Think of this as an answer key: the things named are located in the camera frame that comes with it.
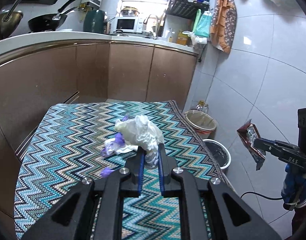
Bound dark green kettle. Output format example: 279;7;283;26
83;10;107;34

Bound black cable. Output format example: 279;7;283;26
239;191;285;202

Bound teal hanging bag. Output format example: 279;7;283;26
193;9;212;38

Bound orange patterned hanging apron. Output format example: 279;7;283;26
210;0;237;54

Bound white rimmed black trash bin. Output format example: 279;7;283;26
203;139;231;171

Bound white plastic bag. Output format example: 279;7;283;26
114;115;164;169

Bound black frying pan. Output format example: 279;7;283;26
28;0;76;33

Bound red silver snack wrapper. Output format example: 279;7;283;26
237;119;266;171

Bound zigzag patterned table cloth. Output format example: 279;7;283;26
14;101;229;239

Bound yellow capped oil bottle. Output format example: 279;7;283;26
195;100;209;114

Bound metal pot with handle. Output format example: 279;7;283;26
0;0;24;40

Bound beige trash bin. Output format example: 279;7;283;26
184;109;217;139

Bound brown kitchen cabinets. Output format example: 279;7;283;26
0;40;197;215

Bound white microwave oven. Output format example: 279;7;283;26
112;16;144;34

